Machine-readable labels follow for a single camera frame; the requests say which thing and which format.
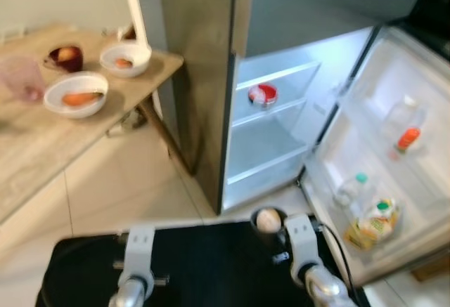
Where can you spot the pink plastic measuring jug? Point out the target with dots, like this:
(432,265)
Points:
(21,79)

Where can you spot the stainless steel fridge body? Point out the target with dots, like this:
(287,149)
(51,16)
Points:
(197,75)

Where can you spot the steel fridge main door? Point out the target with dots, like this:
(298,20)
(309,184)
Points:
(365,152)

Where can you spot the white shelf frame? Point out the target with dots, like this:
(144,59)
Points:
(133,5)

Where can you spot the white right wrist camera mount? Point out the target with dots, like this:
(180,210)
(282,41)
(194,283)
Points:
(302,240)

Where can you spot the pale egg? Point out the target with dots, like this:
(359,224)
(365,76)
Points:
(268,220)

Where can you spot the clear bottle with green cap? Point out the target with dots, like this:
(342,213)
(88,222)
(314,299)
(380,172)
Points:
(354,191)

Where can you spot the dark blue cup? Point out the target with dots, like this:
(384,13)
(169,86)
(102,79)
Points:
(254,224)

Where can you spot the round orange fruit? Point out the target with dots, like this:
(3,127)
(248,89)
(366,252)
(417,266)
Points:
(67,55)

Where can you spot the orange carrot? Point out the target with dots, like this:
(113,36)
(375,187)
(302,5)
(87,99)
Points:
(83,99)

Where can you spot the dark red cup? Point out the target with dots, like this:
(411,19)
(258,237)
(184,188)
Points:
(53,64)

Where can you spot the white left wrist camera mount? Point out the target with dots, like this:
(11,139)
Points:
(139,247)

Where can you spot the glass fridge shelf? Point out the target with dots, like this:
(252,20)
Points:
(281,110)
(281,74)

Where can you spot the clear bottle with orange label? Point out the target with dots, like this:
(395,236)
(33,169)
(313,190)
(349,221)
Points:
(408,138)

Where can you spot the small white bowl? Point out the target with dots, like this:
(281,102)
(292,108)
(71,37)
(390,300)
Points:
(137,53)

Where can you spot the light wooden table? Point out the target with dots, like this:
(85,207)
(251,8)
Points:
(42,152)

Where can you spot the brown sweet potato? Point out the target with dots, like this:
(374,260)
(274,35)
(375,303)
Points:
(124,62)

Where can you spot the large brown cardboard box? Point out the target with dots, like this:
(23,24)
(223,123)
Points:
(432,268)

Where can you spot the steel freezer door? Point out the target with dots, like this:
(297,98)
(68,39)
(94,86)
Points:
(316,5)

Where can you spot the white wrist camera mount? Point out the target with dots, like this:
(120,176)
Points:
(302,240)
(139,247)

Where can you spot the yellow juice bottle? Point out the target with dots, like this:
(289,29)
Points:
(373,226)

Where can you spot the large white bowl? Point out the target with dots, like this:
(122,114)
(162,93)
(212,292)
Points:
(74,112)

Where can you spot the red bowl with food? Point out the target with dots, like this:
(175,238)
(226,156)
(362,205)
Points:
(263,95)

